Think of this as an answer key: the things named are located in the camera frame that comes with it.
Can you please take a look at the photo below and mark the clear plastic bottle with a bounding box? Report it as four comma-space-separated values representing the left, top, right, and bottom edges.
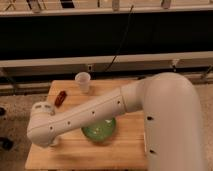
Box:
50, 136, 60, 147

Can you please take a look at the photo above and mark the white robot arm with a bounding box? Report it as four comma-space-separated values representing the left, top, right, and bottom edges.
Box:
27, 73, 208, 171

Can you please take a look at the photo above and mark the clear plastic cup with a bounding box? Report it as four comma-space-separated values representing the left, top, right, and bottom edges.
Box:
75, 72, 91, 93

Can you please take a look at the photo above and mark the brown red snack bar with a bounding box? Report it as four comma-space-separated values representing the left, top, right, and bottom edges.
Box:
55, 91, 67, 107

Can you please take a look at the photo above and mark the green bowl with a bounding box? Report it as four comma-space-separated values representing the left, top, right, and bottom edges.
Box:
81, 118, 116, 143

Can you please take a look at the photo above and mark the black chair wheel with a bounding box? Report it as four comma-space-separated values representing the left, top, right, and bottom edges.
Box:
0, 137, 14, 150

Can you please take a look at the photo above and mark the white wall outlet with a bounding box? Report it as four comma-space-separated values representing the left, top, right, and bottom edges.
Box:
88, 64, 93, 72

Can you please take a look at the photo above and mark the black hanging cable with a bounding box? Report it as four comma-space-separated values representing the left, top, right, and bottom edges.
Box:
101, 3, 135, 73

